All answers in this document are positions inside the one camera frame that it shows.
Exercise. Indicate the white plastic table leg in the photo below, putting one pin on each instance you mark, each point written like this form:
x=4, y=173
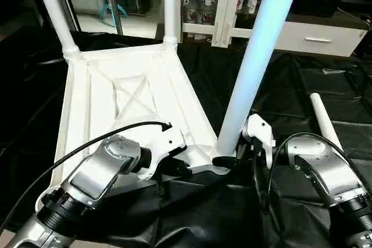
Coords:
x=323, y=114
x=171, y=4
x=256, y=62
x=55, y=10

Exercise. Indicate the white plastic table top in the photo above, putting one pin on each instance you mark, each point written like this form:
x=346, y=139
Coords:
x=99, y=103

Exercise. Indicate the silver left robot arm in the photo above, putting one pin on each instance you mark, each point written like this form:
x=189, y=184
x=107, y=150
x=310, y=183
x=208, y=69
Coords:
x=93, y=178

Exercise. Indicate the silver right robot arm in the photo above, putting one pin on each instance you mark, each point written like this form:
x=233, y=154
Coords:
x=331, y=172

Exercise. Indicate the black table mat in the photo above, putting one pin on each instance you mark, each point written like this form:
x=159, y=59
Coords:
x=221, y=219

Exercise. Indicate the white drawer unit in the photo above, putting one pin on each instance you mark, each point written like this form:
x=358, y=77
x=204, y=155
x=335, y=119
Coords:
x=317, y=39

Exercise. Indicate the white glass door cabinet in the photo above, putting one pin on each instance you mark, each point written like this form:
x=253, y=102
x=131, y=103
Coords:
x=203, y=4

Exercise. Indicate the blue plastic stool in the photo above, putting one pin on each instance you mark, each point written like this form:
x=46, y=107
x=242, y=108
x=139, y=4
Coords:
x=113, y=11

